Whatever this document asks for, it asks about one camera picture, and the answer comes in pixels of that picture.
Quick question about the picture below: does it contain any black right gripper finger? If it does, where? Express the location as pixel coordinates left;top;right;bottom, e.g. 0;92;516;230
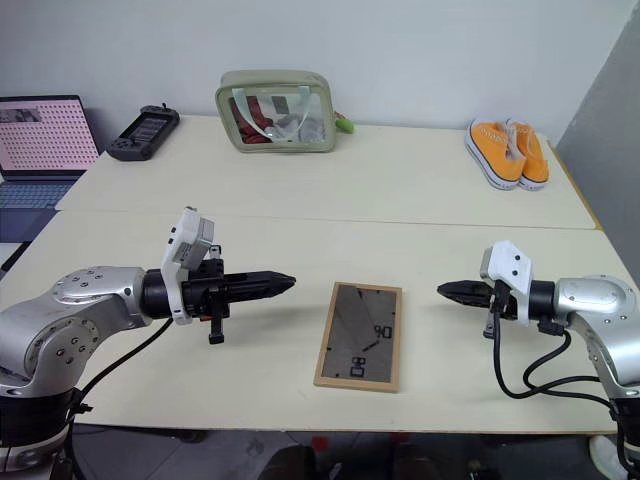
437;279;495;295
439;292;495;308

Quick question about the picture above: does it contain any white shoe on floor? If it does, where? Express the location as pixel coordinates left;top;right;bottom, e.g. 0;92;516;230
587;433;629;480

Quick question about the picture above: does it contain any wooden framed digital clock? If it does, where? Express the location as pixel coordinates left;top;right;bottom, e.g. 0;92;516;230
313;281;405;394

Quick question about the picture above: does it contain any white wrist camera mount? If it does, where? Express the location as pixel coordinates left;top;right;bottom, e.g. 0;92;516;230
160;206;218;327
479;240;536;327

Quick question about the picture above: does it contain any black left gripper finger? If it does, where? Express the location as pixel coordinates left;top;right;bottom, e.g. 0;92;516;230
227;284;296;303
227;270;297;288

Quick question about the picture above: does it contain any black handheld game controller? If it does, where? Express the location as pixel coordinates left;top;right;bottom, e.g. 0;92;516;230
105;102;182;163

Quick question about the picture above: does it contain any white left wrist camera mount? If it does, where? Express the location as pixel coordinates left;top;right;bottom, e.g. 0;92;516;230
160;206;218;327

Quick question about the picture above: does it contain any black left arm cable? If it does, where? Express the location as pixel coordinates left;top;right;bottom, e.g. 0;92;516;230
73;315;175;407

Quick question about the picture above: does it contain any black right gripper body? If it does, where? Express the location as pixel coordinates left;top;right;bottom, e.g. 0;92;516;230
481;281;522;338

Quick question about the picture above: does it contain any dark rounded shape under table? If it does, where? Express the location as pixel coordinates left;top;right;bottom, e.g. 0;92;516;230
257;443;317;480

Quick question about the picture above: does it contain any orange canvas shoe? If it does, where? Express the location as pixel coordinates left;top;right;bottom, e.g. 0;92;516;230
505;119;551;192
464;118;529;192

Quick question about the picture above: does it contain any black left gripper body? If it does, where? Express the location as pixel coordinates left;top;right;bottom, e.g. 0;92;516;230
180;244;234;347

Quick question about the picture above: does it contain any open laptop with pink screen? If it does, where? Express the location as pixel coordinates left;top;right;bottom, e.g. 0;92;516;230
0;94;102;246

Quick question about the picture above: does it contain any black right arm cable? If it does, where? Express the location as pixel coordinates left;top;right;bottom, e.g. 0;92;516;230
491;298;622;409

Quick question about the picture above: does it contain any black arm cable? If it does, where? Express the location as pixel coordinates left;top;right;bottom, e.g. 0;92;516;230
73;315;175;407
491;298;622;409

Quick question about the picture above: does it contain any green transparent toiletry bag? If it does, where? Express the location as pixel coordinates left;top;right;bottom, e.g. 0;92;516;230
214;69;338;156

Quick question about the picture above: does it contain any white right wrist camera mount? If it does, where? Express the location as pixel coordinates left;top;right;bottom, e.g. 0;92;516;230
479;240;536;327

